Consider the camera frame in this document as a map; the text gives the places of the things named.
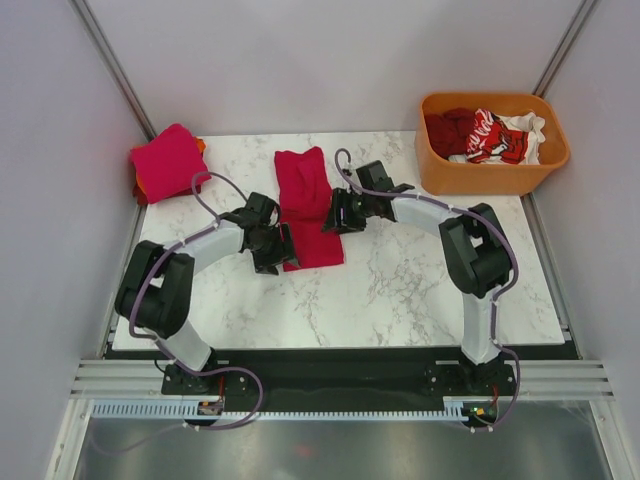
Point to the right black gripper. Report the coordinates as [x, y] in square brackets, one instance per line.
[340, 200]

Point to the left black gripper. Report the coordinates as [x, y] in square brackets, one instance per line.
[282, 251]

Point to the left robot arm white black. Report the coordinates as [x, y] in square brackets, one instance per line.
[155, 292]

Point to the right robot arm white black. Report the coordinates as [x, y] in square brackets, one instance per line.
[479, 259]

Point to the folded orange t shirt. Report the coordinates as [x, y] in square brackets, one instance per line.
[201, 145]

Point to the dark red crumpled t shirt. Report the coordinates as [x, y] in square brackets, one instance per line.
[448, 132]

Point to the folded pink t shirt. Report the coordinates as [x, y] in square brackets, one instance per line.
[172, 153]

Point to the orange plastic basket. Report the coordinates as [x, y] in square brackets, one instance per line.
[440, 176]

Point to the red white printed t shirt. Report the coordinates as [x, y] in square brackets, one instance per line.
[498, 139]

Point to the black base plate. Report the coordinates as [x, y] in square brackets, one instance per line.
[370, 377]

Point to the grey slotted cable duct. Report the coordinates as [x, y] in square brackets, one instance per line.
[191, 410]

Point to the aluminium rail profile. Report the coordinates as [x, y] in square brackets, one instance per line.
[542, 380]

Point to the right aluminium frame post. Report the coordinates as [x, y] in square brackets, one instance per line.
[567, 42]

